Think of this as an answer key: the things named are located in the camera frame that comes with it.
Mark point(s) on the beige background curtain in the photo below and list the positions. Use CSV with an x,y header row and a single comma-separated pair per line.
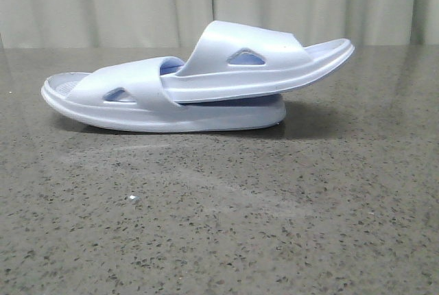
x,y
179,23

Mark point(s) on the light blue slipper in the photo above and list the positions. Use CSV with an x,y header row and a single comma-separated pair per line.
x,y
131,97
232,60

